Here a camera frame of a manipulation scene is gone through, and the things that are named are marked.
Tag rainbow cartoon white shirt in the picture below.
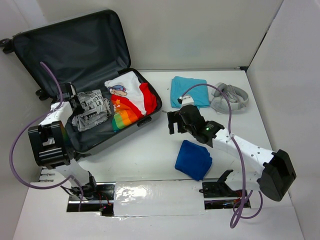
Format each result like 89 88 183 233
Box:
104 71 157 132

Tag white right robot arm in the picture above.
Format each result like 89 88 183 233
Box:
167 105 297 202

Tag dark blue towel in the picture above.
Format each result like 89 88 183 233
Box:
174 140 213 181

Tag dark grey hardshell suitcase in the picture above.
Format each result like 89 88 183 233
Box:
0 9 163 161

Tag white grey headphones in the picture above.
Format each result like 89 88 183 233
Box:
210 82 249 114

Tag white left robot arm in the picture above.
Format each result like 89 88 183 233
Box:
28 83 99 200

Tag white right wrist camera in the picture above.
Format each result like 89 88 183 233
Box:
177 95 195 108

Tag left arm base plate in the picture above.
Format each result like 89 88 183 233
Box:
65 182 115 217

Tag newspaper print cloth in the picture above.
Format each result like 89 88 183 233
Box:
71 89 112 132

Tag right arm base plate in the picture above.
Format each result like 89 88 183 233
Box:
199 170 242 210

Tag light blue shirt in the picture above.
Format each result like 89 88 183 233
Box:
170 76 210 109

